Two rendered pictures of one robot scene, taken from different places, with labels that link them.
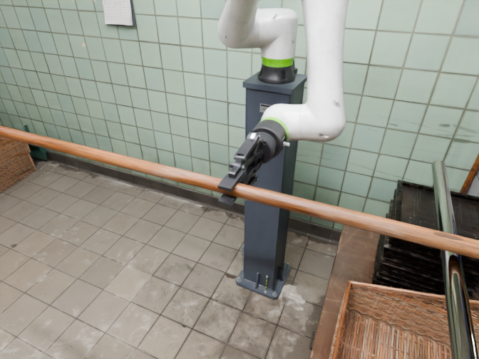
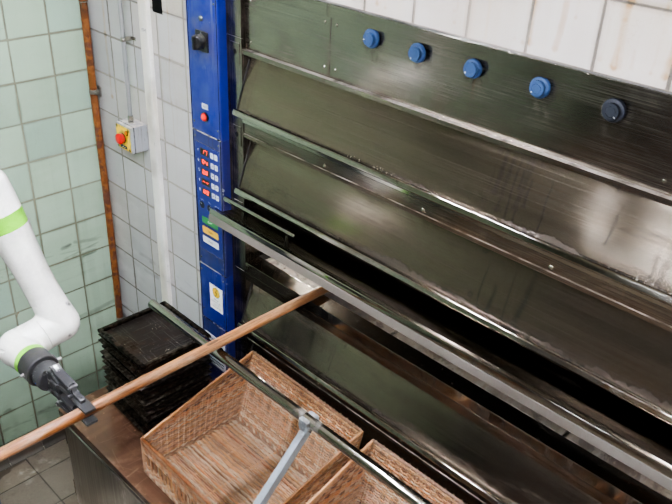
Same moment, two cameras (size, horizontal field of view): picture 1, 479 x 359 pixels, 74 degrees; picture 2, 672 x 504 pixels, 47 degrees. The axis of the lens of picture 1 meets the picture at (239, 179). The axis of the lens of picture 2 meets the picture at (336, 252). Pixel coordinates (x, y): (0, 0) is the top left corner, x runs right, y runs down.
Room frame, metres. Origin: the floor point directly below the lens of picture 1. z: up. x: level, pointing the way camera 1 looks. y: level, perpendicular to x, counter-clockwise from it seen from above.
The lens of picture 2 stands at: (-0.53, 1.19, 2.53)
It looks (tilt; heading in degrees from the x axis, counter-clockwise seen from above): 30 degrees down; 290
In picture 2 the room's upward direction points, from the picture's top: 3 degrees clockwise
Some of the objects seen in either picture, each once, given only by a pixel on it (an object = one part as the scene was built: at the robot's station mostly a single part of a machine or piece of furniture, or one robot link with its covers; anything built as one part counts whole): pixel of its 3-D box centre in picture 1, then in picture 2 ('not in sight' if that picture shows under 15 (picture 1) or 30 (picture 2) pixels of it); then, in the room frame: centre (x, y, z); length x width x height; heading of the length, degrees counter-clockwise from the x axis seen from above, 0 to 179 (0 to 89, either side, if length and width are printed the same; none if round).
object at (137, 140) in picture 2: not in sight; (131, 135); (1.10, -1.03, 1.46); 0.10 x 0.07 x 0.10; 156
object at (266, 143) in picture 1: (256, 152); (53, 380); (0.69, -0.04, 1.20); 0.09 x 0.07 x 0.08; 157
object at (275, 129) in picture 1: (268, 140); (40, 366); (0.76, -0.08, 1.20); 0.12 x 0.06 x 0.09; 67
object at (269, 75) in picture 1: (281, 67); not in sight; (1.34, -0.17, 1.23); 0.26 x 0.15 x 0.06; 154
